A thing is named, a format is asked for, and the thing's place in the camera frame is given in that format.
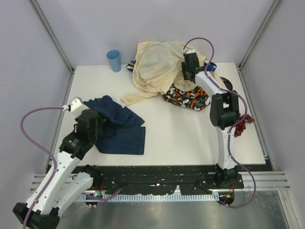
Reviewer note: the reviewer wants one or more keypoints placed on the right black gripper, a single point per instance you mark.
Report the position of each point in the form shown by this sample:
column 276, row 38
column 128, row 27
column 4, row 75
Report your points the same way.
column 187, row 71

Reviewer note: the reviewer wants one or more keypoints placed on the dark blue denim jeans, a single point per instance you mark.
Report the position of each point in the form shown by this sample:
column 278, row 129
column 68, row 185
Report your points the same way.
column 123, row 132

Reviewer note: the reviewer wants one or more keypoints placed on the aluminium frame post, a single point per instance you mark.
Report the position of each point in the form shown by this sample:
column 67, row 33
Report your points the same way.
column 50, row 32
column 273, row 9

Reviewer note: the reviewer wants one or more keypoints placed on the left aluminium frame post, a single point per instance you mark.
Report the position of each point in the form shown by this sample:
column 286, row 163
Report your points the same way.
column 50, row 32

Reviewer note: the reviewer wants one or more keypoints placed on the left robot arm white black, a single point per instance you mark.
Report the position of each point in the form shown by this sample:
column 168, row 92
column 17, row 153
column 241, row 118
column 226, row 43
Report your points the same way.
column 47, row 204

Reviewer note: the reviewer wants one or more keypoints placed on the black round plate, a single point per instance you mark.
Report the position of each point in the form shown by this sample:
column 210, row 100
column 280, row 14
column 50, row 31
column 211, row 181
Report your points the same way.
column 228, row 85

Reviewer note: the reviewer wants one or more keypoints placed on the aluminium rail profile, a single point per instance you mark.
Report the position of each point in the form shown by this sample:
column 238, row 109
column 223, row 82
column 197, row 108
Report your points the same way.
column 265, row 181

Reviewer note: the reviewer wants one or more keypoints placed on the colourful patterned black cloth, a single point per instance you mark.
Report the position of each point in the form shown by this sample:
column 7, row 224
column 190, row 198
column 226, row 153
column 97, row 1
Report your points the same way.
column 196, row 99

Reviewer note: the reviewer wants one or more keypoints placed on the cream yellow cloth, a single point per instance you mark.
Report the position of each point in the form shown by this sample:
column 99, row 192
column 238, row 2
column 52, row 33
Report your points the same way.
column 157, row 66

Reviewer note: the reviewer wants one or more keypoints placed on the white slotted cable duct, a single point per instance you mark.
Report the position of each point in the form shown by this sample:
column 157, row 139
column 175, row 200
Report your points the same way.
column 175, row 197

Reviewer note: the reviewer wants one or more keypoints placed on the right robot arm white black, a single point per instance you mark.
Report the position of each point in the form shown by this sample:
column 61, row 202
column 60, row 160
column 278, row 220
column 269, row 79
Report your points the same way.
column 224, row 110

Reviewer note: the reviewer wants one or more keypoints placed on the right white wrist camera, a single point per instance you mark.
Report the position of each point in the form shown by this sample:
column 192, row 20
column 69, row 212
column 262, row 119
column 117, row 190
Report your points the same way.
column 188, row 51

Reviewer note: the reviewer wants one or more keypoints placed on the red grape bunch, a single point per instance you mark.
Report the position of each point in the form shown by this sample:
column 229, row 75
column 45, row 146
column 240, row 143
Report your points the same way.
column 241, row 127

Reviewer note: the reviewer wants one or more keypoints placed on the right aluminium frame post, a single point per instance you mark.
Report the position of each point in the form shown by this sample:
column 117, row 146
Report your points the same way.
column 273, row 9

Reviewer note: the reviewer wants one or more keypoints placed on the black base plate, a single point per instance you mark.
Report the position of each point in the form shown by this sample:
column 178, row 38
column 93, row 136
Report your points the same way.
column 162, row 180

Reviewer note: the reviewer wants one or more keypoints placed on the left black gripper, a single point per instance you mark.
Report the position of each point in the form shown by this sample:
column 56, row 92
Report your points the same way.
column 94, row 121

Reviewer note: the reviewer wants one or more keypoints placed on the blue plastic cup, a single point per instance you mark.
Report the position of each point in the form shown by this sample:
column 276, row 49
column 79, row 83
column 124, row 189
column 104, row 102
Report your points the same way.
column 114, row 59

